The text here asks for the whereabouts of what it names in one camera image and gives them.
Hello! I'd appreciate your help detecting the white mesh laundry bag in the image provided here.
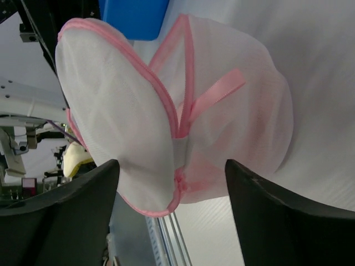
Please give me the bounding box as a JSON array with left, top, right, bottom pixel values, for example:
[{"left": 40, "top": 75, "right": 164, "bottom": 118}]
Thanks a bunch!
[{"left": 55, "top": 14, "right": 293, "bottom": 217}]

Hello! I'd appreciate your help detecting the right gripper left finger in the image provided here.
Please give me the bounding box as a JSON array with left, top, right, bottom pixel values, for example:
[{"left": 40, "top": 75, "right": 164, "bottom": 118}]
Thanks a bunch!
[{"left": 1, "top": 160, "right": 120, "bottom": 266}]

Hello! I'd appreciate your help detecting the blue plastic bin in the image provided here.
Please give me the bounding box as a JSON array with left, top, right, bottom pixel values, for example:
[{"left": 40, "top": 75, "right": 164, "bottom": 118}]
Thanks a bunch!
[{"left": 99, "top": 0, "right": 169, "bottom": 41}]

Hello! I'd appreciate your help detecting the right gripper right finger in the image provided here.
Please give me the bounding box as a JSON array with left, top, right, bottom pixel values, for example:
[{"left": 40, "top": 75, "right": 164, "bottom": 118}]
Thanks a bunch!
[{"left": 225, "top": 159, "right": 354, "bottom": 265}]

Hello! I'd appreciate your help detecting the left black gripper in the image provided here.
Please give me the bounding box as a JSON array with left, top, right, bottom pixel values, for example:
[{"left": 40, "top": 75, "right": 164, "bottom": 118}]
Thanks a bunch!
[{"left": 0, "top": 0, "right": 101, "bottom": 78}]

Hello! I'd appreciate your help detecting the slotted cable duct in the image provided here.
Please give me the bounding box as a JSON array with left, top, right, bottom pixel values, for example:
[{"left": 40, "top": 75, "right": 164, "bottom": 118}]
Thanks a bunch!
[{"left": 145, "top": 217, "right": 169, "bottom": 266}]

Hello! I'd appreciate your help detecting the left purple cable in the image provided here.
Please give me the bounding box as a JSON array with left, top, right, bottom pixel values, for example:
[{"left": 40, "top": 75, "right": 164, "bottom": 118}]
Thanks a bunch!
[{"left": 47, "top": 119, "right": 84, "bottom": 146}]

